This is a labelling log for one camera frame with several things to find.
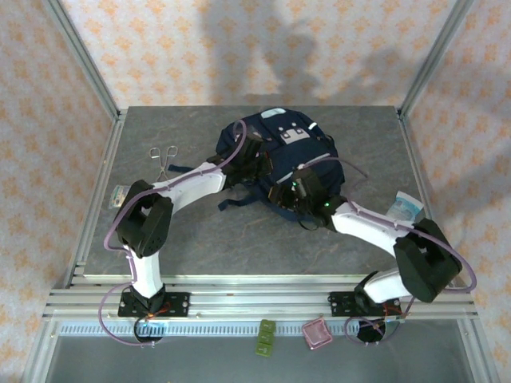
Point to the aluminium frame cross rail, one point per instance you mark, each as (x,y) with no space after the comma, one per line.
(259,299)

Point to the aluminium frame post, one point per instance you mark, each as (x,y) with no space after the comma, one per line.
(430,64)
(88,64)

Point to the grey lower metal panel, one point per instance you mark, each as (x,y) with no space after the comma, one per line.
(239,367)

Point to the aluminium table side rail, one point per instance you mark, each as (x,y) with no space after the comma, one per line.
(415,159)
(100,191)

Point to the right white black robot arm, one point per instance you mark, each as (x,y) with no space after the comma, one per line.
(367,231)

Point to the navy blue backpack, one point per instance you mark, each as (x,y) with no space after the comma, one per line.
(295,151)

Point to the metal scissor tongs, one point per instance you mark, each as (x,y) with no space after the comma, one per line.
(163,169)

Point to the clear bag green white packet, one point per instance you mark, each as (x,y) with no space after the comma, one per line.
(118,196)

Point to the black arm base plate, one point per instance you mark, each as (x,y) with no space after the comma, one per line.
(339,305)
(179,305)

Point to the blue white tissue packet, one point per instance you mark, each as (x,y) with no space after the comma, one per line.
(405,205)

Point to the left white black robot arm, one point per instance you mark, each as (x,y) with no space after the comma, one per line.
(191,183)

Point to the pink square box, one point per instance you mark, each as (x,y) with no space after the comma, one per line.
(317,334)

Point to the green square tile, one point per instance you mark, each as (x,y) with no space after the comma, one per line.
(267,325)
(266,337)
(264,348)

